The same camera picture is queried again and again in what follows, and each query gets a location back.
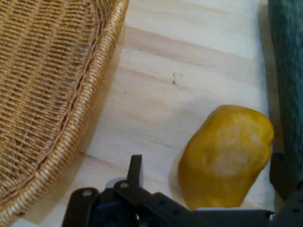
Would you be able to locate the long dark green cucumber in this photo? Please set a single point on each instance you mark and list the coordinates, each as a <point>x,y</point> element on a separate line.
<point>291,71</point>

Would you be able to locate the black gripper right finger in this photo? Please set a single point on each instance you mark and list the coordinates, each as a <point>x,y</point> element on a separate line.
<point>291,208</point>

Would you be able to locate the wooden cutting board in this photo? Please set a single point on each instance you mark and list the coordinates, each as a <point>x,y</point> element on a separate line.
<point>177,47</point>

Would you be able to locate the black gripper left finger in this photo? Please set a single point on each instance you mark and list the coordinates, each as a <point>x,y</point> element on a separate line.
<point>132,170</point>

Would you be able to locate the bell pepper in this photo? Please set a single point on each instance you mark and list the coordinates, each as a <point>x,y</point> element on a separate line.
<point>225,153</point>

